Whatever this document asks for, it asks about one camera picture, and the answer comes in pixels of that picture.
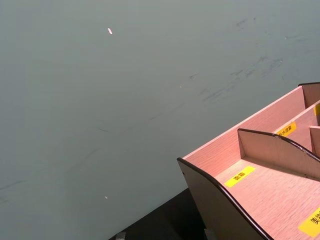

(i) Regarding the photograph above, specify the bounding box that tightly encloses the plain pale wall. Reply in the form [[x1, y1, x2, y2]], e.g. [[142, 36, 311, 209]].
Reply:
[[0, 0, 320, 240]]

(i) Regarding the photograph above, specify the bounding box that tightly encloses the pale wood desk organizer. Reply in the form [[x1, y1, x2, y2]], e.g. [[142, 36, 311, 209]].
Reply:
[[176, 81, 320, 240]]

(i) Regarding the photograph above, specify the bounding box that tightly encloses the black table cloth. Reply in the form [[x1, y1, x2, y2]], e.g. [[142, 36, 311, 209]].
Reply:
[[107, 187, 209, 240]]

